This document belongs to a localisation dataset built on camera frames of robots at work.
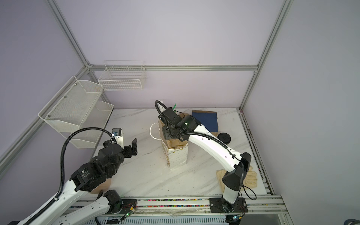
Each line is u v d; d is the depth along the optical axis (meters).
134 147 0.62
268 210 0.73
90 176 0.45
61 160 0.44
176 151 0.71
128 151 0.59
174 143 0.74
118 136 0.56
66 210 0.44
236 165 0.42
